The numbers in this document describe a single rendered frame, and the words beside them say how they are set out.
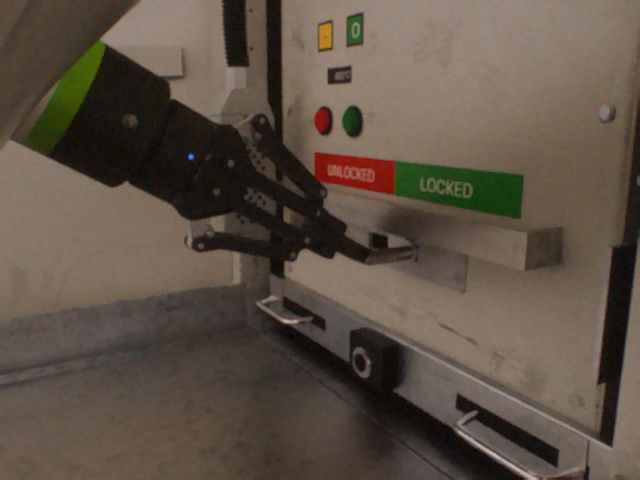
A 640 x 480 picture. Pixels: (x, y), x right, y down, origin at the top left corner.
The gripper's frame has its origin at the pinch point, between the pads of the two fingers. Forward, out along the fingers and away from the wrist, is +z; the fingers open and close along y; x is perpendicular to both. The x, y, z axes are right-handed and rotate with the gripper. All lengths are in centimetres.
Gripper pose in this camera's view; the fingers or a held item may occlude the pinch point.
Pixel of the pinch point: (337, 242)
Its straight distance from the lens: 56.3
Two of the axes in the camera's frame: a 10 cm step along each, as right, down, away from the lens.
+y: -4.3, 9.0, -0.6
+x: 5.1, 1.9, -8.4
